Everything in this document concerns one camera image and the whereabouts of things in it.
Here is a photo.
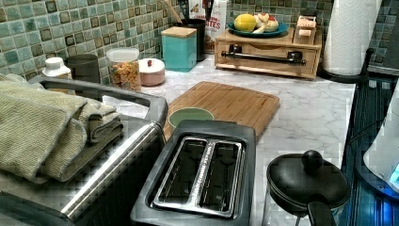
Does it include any white-capped bottle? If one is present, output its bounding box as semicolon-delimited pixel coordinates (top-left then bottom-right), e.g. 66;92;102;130
42;57;72;79

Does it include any small wooden block toy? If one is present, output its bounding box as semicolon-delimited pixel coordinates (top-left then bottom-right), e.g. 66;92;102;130
293;15;316;44

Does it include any folded olive green towel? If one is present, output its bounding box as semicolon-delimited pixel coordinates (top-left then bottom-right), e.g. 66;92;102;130
0;74;123;184

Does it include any dark grey canister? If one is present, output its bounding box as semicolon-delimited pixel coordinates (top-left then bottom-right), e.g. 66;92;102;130
65;54;101;84

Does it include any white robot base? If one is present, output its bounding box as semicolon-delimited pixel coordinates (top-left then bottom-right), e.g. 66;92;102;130
357;85;399;201

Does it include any black two-slot toaster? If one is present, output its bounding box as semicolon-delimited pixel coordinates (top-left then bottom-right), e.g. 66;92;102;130
130;120;256;226

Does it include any pink pot with white lid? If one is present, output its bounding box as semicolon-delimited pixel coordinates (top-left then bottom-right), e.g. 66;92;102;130
139;58;166;87

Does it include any clear jar with snacks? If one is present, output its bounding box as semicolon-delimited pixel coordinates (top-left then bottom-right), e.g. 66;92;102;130
106;47;141;91

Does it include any yellow lemon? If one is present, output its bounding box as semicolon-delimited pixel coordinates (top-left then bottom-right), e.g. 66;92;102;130
234;13;256;32

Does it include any white and red toy food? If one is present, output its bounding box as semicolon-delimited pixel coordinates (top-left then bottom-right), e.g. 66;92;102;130
254;13;279;34

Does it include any black utensil holder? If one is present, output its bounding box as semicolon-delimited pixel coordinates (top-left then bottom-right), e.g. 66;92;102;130
176;19;205;62

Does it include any bamboo cutting board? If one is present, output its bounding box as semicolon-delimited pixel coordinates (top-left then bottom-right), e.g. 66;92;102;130
168;81;279;140

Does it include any stainless steel toaster oven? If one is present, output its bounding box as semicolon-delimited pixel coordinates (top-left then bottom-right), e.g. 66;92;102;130
0;76;168;226

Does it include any black paper towel holder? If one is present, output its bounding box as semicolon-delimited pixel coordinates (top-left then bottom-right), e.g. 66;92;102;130
316;48;374;84

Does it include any green bowl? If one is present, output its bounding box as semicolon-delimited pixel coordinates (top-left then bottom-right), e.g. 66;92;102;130
168;107;214;131

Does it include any black frying pan with lid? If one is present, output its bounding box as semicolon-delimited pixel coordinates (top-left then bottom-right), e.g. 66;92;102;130
266;150;350;226

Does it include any teal plate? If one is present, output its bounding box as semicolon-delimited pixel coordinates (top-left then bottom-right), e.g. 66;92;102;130
227;21;289;39

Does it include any white paper towel roll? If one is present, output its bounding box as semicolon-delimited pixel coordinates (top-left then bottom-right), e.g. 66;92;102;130
323;0;382;76

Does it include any white cereal box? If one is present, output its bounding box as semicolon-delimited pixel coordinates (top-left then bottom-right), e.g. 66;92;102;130
189;0;229;54

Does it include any teal canister with wooden lid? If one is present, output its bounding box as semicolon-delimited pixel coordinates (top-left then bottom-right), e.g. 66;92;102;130
161;26;197;73

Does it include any wooden spoon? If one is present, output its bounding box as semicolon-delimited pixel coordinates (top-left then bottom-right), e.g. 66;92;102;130
163;0;183;24

